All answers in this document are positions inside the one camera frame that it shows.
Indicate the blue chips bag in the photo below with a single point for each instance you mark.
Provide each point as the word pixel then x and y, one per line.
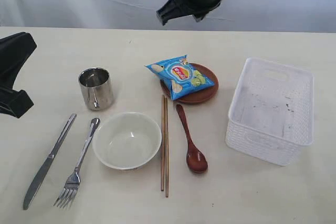
pixel 180 77

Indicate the dark brown wooden plate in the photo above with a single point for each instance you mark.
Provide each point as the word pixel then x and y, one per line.
pixel 202 95

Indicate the dark brown wooden spoon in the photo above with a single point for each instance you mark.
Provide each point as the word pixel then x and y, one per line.
pixel 195 159

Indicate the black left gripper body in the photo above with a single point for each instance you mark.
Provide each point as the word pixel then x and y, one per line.
pixel 15 103

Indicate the grey metal utensil handle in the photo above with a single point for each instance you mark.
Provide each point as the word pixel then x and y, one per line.
pixel 41 174

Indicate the light wooden chopstick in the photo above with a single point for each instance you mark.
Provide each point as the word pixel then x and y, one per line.
pixel 162 144

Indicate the shiny steel cup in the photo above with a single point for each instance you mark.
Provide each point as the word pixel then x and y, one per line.
pixel 96 88

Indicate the dark wooden chopstick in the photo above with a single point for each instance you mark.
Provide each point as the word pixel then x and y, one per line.
pixel 167 161

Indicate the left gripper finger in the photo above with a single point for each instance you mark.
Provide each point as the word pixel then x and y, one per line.
pixel 15 50

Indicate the blue-grey utensil handle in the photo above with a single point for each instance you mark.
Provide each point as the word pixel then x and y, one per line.
pixel 72 183

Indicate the pale green ceramic bowl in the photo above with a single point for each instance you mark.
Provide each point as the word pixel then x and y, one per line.
pixel 127 141

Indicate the white plastic perforated basket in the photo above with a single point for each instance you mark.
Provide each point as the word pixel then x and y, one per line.
pixel 271 113

